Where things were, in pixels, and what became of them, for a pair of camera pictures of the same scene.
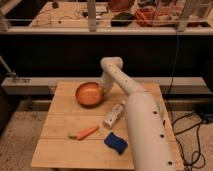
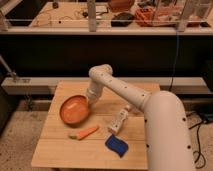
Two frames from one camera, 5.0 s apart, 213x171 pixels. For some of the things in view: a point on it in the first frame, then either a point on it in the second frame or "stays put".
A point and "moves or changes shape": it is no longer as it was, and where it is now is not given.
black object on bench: [122, 20] stays put
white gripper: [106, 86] -> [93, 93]
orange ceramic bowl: [90, 94] moves or changes shape
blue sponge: [113, 141] stays put
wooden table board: [72, 134] stays put
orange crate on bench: [155, 16] stays put
